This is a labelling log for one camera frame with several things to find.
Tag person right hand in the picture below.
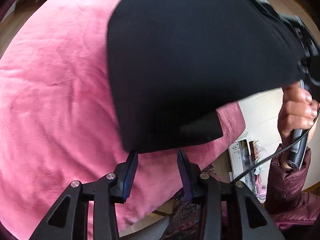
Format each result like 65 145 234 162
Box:
278 82 319 147

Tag white shelf unit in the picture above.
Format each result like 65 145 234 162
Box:
228 131 266 203

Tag maroon quilted jacket sleeve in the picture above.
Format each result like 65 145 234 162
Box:
265 148 319 231

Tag black cable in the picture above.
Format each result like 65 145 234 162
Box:
231 102 320 183

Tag black pants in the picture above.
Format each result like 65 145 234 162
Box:
107 0 305 153

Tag pink bed blanket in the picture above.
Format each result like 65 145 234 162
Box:
0 0 247 240

